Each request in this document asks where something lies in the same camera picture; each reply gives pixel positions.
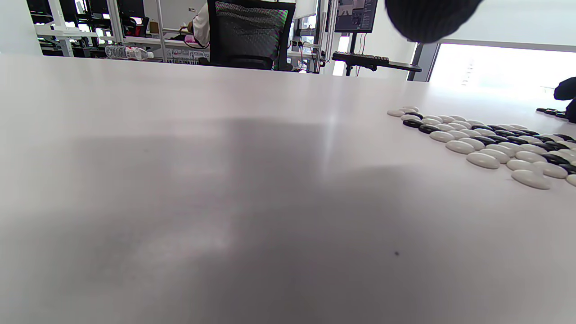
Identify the white metal frame rack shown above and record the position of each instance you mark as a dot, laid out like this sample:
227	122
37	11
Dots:
114	27

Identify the black computer monitor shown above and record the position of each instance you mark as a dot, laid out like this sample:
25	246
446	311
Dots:
355	15

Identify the grey window pillar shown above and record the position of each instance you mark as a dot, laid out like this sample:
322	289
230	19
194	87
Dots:
420	63

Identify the white roller blind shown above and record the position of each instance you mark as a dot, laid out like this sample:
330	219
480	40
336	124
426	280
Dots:
517	22

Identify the cluster of black go stones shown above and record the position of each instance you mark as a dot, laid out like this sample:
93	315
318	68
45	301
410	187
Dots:
551	112

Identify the pile of mixed go stones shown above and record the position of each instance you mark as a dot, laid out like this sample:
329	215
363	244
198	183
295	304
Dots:
481	159

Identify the black mesh office chair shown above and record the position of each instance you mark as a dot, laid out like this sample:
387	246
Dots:
252	31

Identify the black monitor stand pole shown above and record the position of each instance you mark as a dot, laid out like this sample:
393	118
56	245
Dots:
352	45

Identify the aluminium frame post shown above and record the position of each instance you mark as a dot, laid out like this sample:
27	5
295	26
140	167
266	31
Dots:
325	36

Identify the black keyboard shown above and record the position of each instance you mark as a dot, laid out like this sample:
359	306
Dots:
360	57

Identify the clear plastic water bottle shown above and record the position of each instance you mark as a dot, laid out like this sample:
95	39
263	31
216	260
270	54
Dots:
128	52

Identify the person's left hand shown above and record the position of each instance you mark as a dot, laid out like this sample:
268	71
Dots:
432	18

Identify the person's right hand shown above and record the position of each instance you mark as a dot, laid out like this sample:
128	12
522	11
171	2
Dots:
569	90

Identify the dark background monitor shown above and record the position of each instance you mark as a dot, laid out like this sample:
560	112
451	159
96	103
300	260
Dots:
130	8

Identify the pink item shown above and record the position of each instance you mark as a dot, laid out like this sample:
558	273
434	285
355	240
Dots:
191	40

